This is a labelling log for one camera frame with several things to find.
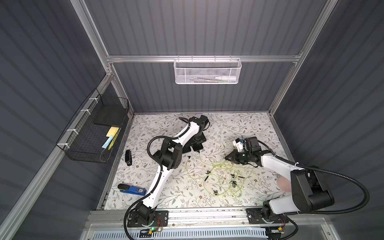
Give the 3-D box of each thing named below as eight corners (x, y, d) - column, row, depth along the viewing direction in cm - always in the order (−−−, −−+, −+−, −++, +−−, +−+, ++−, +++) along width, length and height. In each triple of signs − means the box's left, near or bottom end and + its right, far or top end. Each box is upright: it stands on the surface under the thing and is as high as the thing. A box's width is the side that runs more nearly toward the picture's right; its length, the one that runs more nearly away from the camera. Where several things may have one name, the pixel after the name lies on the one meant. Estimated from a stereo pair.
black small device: (127, 166, 94) (125, 163, 90) (127, 153, 100) (124, 150, 97) (132, 165, 94) (130, 162, 91) (131, 152, 100) (129, 148, 97)
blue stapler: (120, 191, 84) (116, 188, 80) (122, 185, 86) (119, 183, 82) (145, 196, 82) (142, 194, 78) (147, 191, 84) (145, 188, 80)
